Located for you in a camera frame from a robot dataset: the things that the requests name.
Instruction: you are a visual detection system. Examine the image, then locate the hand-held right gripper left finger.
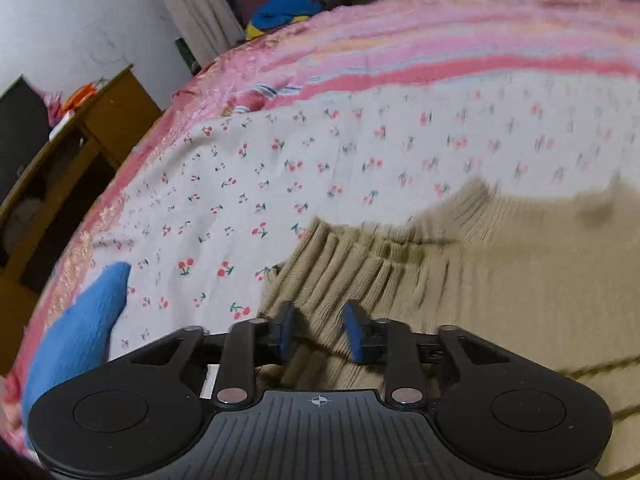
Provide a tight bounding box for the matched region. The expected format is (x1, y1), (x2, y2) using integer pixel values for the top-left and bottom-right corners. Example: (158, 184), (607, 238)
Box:
(127, 301), (301, 408)

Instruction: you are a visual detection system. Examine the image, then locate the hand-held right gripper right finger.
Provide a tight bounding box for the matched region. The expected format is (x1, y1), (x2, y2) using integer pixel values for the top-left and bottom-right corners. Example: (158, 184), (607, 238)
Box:
(340, 300), (511, 408)

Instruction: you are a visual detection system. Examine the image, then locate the beige ribbed knit sweater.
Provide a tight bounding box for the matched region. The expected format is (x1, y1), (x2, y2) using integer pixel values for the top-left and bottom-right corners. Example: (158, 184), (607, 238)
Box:
(255, 172), (640, 480)

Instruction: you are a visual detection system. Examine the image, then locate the blue fleece cloth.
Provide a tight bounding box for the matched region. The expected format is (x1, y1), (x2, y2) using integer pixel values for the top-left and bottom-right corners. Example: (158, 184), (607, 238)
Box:
(22, 261), (132, 453)

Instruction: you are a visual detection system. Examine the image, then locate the wooden desk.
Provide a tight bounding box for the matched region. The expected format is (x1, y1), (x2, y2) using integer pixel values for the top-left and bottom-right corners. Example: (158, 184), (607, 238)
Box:
(0, 64), (164, 377)

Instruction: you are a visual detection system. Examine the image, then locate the dark green object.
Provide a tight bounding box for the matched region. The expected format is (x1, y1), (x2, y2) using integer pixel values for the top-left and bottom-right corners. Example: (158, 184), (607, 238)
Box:
(174, 37), (194, 74)

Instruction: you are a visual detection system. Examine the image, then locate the orange object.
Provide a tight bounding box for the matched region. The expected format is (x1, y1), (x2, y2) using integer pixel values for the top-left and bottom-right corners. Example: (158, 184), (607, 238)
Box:
(62, 82), (99, 112)

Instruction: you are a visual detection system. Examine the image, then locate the blue yellow blanket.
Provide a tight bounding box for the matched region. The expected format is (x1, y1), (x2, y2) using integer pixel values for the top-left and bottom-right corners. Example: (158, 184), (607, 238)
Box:
(244, 0), (327, 42)

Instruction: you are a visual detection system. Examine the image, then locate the black monitor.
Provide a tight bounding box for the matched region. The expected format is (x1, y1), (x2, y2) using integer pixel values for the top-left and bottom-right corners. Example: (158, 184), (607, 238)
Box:
(0, 75), (52, 207)

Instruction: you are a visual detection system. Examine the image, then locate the beige curtain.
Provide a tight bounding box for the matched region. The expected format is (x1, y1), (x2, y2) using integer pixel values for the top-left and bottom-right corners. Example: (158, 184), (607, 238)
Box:
(141, 0), (247, 64)

